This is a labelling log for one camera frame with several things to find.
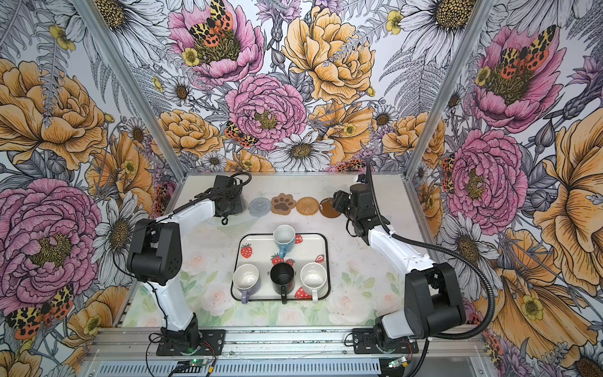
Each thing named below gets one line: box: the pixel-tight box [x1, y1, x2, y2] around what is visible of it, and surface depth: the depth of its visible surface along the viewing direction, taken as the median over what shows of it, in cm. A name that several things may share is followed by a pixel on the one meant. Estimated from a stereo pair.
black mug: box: [270, 262, 296, 305], surface depth 81 cm
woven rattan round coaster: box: [296, 196, 320, 216], surface depth 111 cm
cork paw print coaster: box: [270, 192, 297, 216], surface depth 111 cm
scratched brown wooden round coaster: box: [318, 197, 342, 219], surface depth 110 cm
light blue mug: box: [272, 223, 297, 260], surface depth 91 cm
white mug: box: [299, 262, 328, 304], surface depth 83 cm
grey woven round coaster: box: [248, 196, 271, 217], surface depth 111 cm
